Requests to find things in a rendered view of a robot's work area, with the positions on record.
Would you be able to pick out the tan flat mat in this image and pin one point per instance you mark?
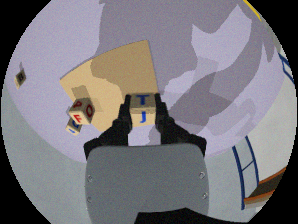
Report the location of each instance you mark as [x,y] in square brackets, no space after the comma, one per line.
[108,77]

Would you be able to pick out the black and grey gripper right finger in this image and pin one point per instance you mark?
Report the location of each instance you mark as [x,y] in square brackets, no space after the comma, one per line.
[171,132]

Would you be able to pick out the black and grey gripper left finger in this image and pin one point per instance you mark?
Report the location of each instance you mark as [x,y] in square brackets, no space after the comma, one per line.
[117,134]

